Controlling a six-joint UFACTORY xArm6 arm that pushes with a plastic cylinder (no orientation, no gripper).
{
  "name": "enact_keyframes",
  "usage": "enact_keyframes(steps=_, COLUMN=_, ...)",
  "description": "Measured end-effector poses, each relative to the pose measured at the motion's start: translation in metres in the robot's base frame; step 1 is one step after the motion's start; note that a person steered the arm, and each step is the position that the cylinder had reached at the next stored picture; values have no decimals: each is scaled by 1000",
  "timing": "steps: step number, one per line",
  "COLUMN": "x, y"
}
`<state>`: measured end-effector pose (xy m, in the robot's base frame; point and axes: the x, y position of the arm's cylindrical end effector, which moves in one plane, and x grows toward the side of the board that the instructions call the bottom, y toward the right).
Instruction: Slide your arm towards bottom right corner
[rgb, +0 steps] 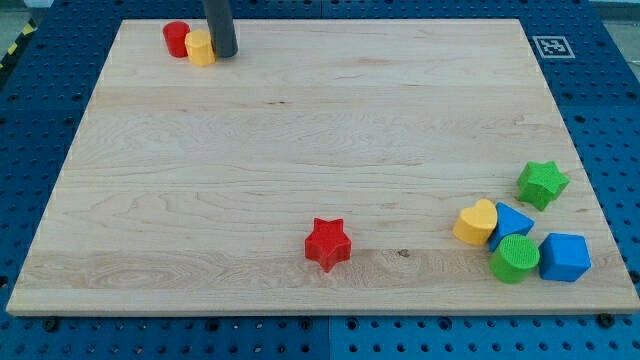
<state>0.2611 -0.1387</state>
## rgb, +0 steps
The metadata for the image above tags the blue triangle block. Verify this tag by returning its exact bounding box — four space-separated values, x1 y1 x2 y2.
487 202 535 252

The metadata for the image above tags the red star block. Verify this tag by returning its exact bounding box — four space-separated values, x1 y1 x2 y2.
304 218 352 273

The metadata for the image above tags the green cylinder block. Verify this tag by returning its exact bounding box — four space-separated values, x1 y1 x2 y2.
489 234 541 284

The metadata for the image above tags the wooden board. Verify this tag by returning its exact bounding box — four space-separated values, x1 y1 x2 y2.
7 19 639 317

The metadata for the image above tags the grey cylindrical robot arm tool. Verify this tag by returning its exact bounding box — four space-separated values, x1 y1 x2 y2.
202 0 238 58

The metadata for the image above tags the green star block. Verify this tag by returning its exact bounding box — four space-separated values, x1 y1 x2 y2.
516 161 570 211

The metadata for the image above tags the blue cube block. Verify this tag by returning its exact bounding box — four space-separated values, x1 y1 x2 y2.
538 233 592 282

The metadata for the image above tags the yellow hexagon block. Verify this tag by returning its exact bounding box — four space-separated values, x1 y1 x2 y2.
184 29 215 66

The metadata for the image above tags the red cylinder block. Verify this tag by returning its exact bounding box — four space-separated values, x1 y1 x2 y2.
162 21 190 58

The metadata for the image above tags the yellow heart block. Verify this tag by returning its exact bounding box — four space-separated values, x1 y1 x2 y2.
452 199 498 246

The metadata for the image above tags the white fiducial marker tag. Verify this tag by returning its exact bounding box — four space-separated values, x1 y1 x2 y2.
532 35 575 59

